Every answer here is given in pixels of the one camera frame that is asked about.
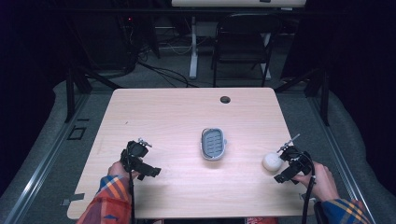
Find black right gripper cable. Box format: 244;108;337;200
300;152;317;224

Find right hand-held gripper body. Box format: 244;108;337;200
274;145;314;185

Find grey soap dish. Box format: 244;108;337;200
199;126;228;161

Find white round soap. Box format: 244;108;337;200
262;151;285;173

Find black folding chair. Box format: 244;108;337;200
210;12;284;89

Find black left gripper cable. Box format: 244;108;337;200
125;146;137;224

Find white desk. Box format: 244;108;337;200
170;0;308;80

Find black floor tape rectangle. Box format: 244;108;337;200
66;125;88;141

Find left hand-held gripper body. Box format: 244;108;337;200
120;140;163;182

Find person's right hand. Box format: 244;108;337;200
292;161;341;203

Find black metal stand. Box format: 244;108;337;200
273;65;332;127
64;63;123;124

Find grey tape strip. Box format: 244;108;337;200
60;192;86;207

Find metal floor rail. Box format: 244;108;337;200
306;92;378;224
2;92;92;224

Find person's left hand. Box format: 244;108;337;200
106;161;141;180

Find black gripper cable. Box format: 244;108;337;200
300;152;317;224
125;146;137;224

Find black floor cable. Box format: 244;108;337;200
134;59;200;89

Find person's red clothing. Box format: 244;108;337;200
244;217;280;224

